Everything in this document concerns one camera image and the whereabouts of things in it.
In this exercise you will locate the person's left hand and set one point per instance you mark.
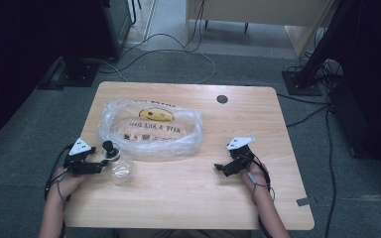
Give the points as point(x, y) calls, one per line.
point(67, 185)

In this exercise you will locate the dark glass-front cabinet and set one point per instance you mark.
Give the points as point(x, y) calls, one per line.
point(119, 26)

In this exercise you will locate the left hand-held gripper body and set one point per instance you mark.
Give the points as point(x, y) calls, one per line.
point(78, 148)

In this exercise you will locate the clear plastic bag yellow smiley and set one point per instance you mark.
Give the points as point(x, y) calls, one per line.
point(152, 132)

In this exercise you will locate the light wooden furniture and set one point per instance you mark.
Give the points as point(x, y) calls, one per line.
point(261, 16)

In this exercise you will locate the dark round table grommet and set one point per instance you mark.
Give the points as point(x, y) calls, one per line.
point(222, 99)

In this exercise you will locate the clear plastic bottle black cap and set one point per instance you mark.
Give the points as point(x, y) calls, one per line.
point(120, 167)

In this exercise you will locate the black stand base with post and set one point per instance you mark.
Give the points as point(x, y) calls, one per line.
point(302, 82)

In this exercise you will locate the black flat stand base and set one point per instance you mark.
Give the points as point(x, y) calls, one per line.
point(79, 72)

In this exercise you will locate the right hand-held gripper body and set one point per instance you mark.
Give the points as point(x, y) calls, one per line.
point(241, 153)

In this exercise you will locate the black equipment box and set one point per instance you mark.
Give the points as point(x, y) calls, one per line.
point(363, 122)

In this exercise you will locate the person's right hand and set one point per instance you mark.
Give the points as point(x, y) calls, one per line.
point(256, 175)

